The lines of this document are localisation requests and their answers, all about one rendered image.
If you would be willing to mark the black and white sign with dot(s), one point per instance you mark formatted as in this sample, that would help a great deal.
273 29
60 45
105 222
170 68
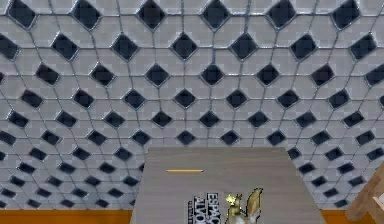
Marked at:
206 208

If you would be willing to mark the grey wooden table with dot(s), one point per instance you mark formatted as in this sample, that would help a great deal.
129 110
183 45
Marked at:
216 160

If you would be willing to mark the light wooden chair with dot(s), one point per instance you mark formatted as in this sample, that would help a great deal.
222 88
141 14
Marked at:
368 198

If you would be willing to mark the yellow pencil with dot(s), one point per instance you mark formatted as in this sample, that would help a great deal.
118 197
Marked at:
184 170

